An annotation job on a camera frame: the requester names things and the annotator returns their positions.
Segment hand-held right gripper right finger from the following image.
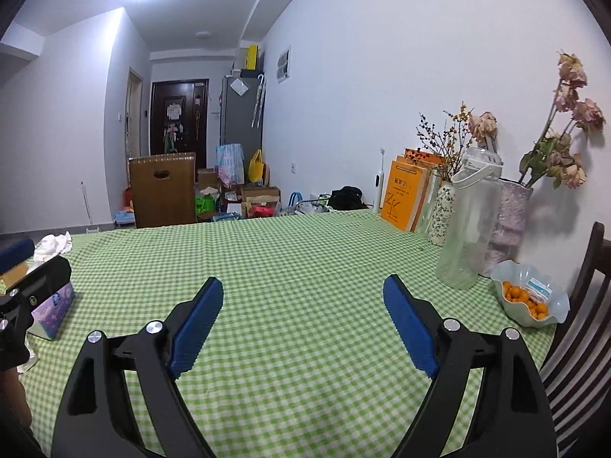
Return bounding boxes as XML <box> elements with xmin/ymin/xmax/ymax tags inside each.
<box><xmin>383</xmin><ymin>274</ymin><xmax>559</xmax><ymax>458</ymax></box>

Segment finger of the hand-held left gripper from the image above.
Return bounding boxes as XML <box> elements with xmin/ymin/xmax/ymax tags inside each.
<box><xmin>0</xmin><ymin>240</ymin><xmax>36</xmax><ymax>273</ymax></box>
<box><xmin>10</xmin><ymin>255</ymin><xmax>72</xmax><ymax>316</ymax></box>

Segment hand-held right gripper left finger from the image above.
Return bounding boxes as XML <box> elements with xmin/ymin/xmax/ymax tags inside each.
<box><xmin>50</xmin><ymin>277</ymin><xmax>224</xmax><ymax>458</ymax></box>

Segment person's left hand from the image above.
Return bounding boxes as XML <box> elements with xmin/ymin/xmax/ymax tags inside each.
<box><xmin>0</xmin><ymin>368</ymin><xmax>33</xmax><ymax>440</ymax></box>

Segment purple tissue pack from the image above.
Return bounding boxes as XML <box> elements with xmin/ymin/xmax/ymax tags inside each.
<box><xmin>26</xmin><ymin>281</ymin><xmax>77</xmax><ymax>342</ymax></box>

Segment crumpled white tissue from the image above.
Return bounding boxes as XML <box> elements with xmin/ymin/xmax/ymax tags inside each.
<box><xmin>33</xmin><ymin>231</ymin><xmax>73</xmax><ymax>263</ymax></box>

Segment pile of small oranges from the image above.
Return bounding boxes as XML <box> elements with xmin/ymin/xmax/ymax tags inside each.
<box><xmin>501</xmin><ymin>282</ymin><xmax>550</xmax><ymax>320</ymax></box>

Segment pale green wavy bowl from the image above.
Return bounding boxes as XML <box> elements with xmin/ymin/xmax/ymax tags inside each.
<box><xmin>491</xmin><ymin>260</ymin><xmax>571</xmax><ymax>329</ymax></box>

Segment clear plastic water bottle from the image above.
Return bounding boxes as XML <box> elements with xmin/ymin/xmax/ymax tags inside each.
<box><xmin>435</xmin><ymin>147</ymin><xmax>504</xmax><ymax>291</ymax></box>

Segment floral ceramic vase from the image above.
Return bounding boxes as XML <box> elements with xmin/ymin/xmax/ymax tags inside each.
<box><xmin>426</xmin><ymin>180</ymin><xmax>460</xmax><ymax>247</ymax></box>

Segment green bag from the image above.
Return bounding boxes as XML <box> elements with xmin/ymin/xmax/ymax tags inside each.
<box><xmin>195</xmin><ymin>195</ymin><xmax>221</xmax><ymax>223</ymax></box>

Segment green checked tablecloth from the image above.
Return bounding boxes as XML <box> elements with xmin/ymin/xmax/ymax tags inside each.
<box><xmin>0</xmin><ymin>207</ymin><xmax>561</xmax><ymax>458</ymax></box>

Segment brown wooden chair back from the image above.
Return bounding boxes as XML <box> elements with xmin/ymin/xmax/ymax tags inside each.
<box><xmin>128</xmin><ymin>152</ymin><xmax>198</xmax><ymax>229</ymax></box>

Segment orange book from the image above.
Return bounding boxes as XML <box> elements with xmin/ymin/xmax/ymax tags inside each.
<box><xmin>403</xmin><ymin>148</ymin><xmax>449</xmax><ymax>175</ymax></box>
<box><xmin>380</xmin><ymin>160</ymin><xmax>430</xmax><ymax>232</ymax></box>

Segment blue and white sachet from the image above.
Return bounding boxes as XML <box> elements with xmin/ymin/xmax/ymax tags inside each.
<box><xmin>521</xmin><ymin>277</ymin><xmax>557</xmax><ymax>305</ymax></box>

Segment open cardboard box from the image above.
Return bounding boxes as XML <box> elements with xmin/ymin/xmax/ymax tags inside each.
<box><xmin>241</xmin><ymin>186</ymin><xmax>281</xmax><ymax>220</ymax></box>

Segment black bag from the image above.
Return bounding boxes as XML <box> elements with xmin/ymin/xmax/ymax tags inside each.
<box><xmin>328</xmin><ymin>186</ymin><xmax>364</xmax><ymax>211</ymax></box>

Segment white electric toothbrush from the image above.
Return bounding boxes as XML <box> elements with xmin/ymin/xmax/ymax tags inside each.
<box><xmin>373</xmin><ymin>149</ymin><xmax>386</xmax><ymax>211</ymax></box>

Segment blue patterned bag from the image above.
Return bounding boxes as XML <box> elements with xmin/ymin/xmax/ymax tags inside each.
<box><xmin>216</xmin><ymin>143</ymin><xmax>245</xmax><ymax>186</ymax></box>

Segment yellow tote bag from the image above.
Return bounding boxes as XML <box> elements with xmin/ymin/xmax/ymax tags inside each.
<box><xmin>247</xmin><ymin>149</ymin><xmax>268</xmax><ymax>184</ymax></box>

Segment wooden interior door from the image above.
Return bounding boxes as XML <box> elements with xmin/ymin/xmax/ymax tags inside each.
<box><xmin>125</xmin><ymin>68</ymin><xmax>144</xmax><ymax>158</ymax></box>

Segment dried berry branches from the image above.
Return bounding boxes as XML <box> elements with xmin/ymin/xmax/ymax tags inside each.
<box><xmin>414</xmin><ymin>102</ymin><xmax>478</xmax><ymax>187</ymax></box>

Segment dark wooden chair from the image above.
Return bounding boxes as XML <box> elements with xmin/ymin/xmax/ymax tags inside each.
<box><xmin>539</xmin><ymin>222</ymin><xmax>611</xmax><ymax>458</ymax></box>

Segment grey refrigerator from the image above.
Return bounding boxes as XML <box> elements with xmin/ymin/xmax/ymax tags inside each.
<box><xmin>220</xmin><ymin>75</ymin><xmax>264</xmax><ymax>184</ymax></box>

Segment dark entrance door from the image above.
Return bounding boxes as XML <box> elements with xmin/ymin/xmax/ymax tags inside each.
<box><xmin>150</xmin><ymin>77</ymin><xmax>210</xmax><ymax>168</ymax></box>

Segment white folded umbrella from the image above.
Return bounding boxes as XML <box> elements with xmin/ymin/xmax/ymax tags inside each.
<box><xmin>251</xmin><ymin>74</ymin><xmax>266</xmax><ymax>129</ymax></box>

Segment blue handled basket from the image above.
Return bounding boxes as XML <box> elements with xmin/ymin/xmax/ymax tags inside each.
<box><xmin>286</xmin><ymin>191</ymin><xmax>332</xmax><ymax>214</ymax></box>

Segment framed wall picture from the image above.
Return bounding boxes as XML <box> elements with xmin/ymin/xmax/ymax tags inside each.
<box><xmin>277</xmin><ymin>46</ymin><xmax>292</xmax><ymax>84</ymax></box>

